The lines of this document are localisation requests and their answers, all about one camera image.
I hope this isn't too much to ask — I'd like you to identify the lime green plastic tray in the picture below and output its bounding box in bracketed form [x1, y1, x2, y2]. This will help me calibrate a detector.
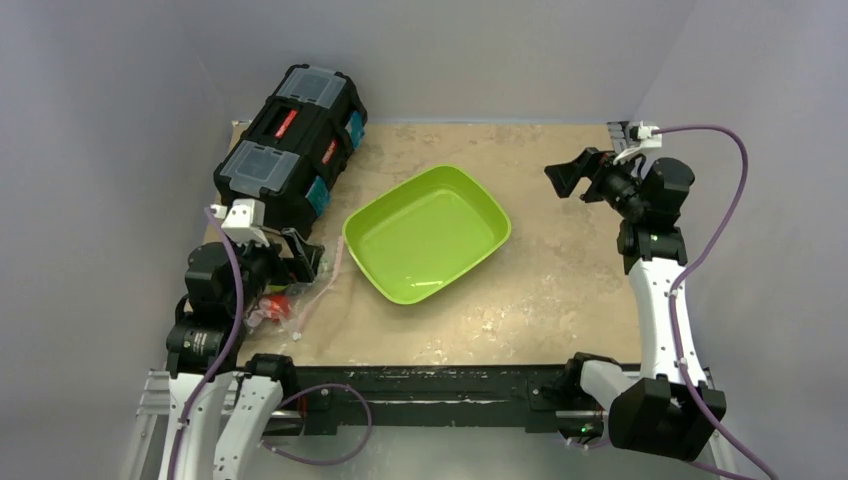
[342, 164, 512, 305]

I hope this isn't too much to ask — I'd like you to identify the clear zip top bag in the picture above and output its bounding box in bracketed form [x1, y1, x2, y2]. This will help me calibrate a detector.
[244, 236, 345, 342]

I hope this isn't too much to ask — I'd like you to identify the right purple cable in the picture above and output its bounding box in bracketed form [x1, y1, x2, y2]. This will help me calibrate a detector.
[566, 124, 783, 480]

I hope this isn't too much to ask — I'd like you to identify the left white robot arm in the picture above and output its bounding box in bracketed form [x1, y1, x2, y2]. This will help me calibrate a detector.
[159, 229, 325, 479]

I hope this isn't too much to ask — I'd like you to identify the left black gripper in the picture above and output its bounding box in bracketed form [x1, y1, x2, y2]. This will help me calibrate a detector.
[220, 226, 322, 313]

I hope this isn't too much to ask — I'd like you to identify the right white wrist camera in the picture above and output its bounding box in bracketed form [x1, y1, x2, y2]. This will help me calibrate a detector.
[612, 121, 663, 165]

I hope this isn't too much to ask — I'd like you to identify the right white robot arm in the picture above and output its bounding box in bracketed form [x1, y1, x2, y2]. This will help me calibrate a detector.
[544, 147, 727, 461]

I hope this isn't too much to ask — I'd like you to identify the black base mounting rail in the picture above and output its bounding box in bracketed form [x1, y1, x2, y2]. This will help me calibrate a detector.
[264, 364, 606, 441]

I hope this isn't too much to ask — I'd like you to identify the black plastic toolbox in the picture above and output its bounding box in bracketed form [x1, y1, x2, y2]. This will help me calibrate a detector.
[213, 64, 368, 237]

